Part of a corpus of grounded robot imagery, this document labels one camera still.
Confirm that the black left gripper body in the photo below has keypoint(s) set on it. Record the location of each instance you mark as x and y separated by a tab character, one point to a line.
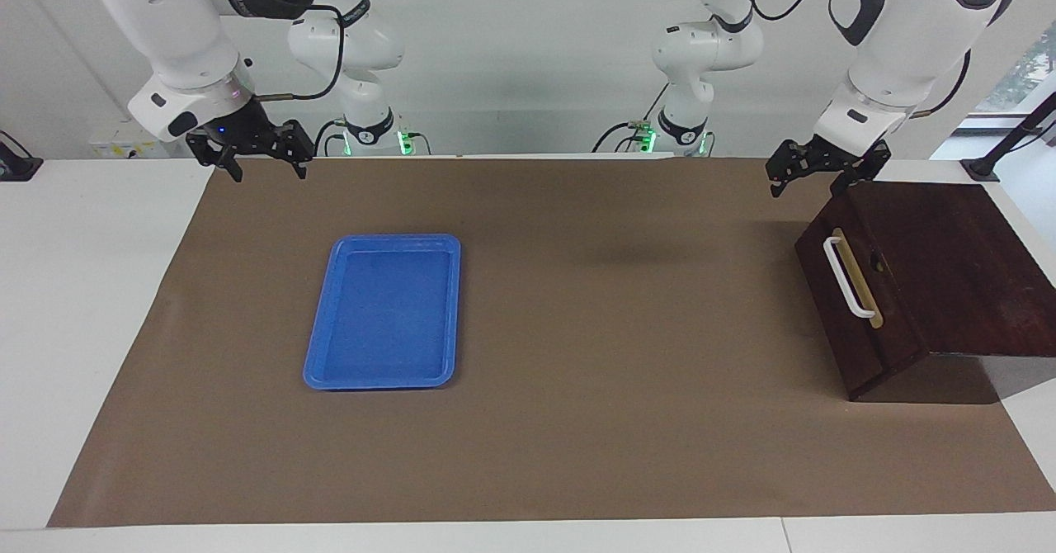
846	161

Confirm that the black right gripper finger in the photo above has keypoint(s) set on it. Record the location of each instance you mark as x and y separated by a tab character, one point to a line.
299	147
210	150

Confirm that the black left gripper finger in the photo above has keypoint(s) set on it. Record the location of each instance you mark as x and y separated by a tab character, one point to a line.
854	181
790	161

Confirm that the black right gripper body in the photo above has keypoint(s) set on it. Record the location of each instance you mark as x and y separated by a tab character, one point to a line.
243	132

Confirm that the dark wooden drawer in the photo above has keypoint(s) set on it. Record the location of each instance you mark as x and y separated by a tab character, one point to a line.
891	305

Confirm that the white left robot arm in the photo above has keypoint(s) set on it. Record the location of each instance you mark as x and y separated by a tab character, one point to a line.
907	33

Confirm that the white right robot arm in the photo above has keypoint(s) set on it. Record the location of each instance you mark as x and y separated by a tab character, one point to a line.
165	16

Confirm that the white power strip box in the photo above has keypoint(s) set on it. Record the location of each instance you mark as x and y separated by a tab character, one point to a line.
132	142

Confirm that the dark wooden cabinet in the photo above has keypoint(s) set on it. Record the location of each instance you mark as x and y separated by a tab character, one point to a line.
973	272

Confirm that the blue plastic tray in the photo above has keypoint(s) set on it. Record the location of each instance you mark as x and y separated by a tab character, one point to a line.
384	314

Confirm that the window with greenery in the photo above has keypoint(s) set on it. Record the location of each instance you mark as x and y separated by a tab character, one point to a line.
1031	74

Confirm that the brown paper mat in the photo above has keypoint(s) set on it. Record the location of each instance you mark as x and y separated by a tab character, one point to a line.
577	421

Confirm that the black clamp mount with rod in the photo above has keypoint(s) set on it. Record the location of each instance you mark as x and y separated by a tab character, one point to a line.
982	169

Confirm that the black flat clamp mount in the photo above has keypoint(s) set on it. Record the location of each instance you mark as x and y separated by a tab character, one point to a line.
16	165

